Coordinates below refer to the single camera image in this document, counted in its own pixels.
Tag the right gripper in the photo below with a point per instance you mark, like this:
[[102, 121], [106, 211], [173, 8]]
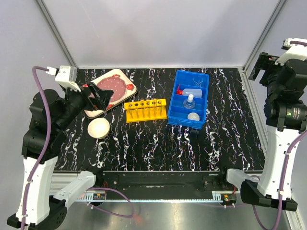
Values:
[[266, 62]]

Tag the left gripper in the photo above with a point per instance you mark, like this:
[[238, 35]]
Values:
[[101, 99]]

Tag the yellow test tube rack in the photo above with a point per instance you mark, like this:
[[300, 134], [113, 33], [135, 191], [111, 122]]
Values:
[[137, 112]]

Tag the white wash bottle red cap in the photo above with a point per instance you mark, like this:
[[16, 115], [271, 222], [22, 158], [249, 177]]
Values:
[[186, 90]]

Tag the clear glass stoppered flask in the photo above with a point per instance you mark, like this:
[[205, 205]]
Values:
[[189, 103]]

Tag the white round lid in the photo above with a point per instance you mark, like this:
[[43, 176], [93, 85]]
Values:
[[193, 116]]

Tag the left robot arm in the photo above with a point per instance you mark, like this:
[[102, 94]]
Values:
[[51, 115]]

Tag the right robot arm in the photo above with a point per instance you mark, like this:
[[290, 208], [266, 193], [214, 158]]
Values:
[[286, 118]]

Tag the pink polka dot plate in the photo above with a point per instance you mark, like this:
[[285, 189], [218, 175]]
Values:
[[116, 84]]

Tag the strawberry pattern tray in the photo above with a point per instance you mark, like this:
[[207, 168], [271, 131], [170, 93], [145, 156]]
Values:
[[130, 91]]

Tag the beige ceramic mortar bowl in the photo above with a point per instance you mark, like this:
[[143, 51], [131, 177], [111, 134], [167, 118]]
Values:
[[98, 128]]

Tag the blue divided plastic bin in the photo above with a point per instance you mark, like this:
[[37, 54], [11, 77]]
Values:
[[177, 114]]

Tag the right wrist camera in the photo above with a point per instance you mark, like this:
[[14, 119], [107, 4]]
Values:
[[296, 49]]

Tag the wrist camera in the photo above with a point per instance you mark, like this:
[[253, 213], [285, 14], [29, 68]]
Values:
[[296, 49], [66, 78]]

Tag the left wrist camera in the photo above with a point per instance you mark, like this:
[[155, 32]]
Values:
[[66, 78]]

